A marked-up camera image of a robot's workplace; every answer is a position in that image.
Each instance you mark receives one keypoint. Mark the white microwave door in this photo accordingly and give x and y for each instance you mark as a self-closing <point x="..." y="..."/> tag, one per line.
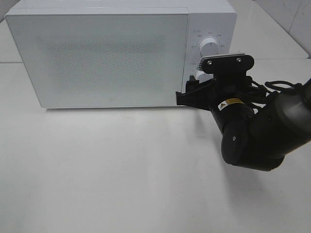
<point x="99" y="60"/>

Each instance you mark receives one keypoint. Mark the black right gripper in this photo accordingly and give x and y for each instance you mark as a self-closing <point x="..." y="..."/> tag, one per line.
<point x="224" y="94"/>

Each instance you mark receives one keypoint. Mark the white timer knob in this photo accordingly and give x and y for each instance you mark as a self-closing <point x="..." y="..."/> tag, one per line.
<point x="201" y="76"/>

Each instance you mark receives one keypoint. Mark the white microwave oven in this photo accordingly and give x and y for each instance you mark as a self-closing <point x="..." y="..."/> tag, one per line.
<point x="216" y="18"/>

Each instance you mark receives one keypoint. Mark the upper white power knob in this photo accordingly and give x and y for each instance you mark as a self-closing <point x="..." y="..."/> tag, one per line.
<point x="209" y="46"/>

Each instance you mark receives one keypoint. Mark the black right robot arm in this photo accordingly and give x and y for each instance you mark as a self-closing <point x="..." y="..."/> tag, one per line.
<point x="260" y="123"/>

